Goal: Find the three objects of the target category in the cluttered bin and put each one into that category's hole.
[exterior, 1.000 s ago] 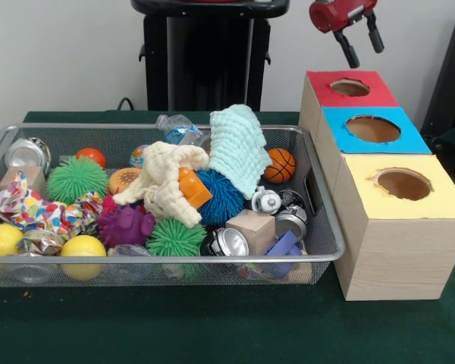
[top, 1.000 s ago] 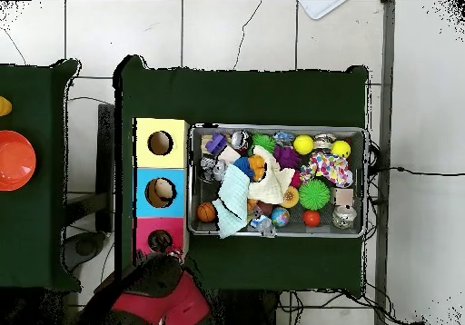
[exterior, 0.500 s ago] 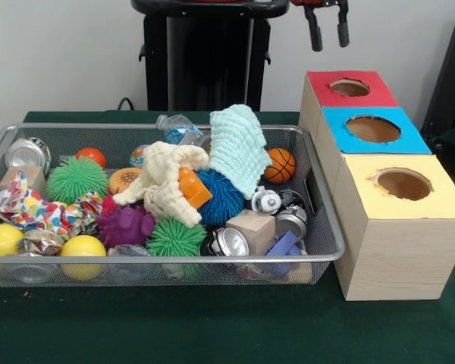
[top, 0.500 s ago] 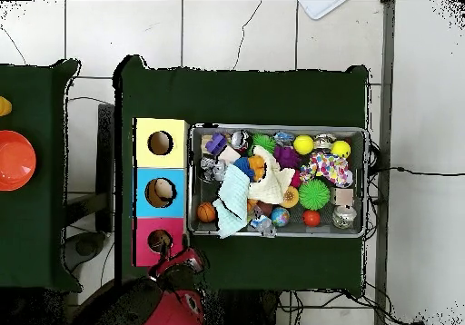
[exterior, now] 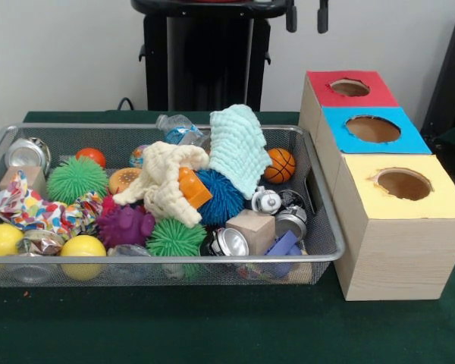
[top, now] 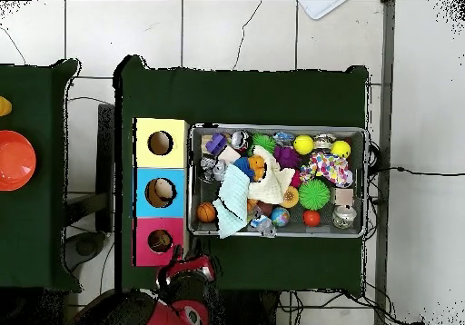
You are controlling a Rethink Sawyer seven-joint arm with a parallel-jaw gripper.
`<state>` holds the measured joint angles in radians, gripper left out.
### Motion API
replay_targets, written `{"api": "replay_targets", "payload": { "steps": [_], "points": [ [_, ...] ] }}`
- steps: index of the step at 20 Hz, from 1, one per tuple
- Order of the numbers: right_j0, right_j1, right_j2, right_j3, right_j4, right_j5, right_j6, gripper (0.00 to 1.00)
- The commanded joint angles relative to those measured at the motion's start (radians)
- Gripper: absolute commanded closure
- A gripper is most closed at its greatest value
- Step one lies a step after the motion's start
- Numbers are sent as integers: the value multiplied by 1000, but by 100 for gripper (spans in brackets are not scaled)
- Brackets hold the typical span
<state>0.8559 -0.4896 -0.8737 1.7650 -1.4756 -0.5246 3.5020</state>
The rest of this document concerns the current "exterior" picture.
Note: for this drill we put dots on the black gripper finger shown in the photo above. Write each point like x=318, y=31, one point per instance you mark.
x=323, y=17
x=291, y=17

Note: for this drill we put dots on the mint green cloth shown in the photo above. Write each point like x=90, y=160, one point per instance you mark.
x=237, y=148

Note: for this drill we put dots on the wooden box with three holes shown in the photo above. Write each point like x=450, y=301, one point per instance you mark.
x=398, y=258

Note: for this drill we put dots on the silver mesh bin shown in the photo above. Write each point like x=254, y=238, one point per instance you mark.
x=136, y=273

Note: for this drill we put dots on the orange basketball toy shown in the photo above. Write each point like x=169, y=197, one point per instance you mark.
x=280, y=165

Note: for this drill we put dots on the blue spiky ball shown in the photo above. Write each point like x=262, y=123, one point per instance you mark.
x=221, y=199

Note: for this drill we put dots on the cream knitted cloth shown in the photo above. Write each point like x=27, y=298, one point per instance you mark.
x=163, y=182

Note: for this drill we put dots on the wooden cube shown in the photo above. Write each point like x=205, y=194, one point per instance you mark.
x=252, y=231

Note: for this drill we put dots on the hamburger squishy toy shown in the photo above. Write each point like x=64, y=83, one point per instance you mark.
x=123, y=180

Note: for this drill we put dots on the red ball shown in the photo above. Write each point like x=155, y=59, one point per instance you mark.
x=91, y=155

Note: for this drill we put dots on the green spiky ball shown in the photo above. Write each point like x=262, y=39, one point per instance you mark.
x=176, y=237
x=76, y=180

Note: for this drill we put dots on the purple rubber toy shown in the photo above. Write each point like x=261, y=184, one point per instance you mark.
x=125, y=225

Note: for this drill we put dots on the yellow ball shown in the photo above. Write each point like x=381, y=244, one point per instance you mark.
x=82, y=246
x=0, y=239

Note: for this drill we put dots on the dark green table cloth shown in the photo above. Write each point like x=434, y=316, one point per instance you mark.
x=212, y=326

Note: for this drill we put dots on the polka dot cloth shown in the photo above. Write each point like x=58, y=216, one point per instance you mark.
x=34, y=210

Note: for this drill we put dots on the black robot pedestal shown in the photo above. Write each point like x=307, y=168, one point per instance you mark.
x=212, y=57

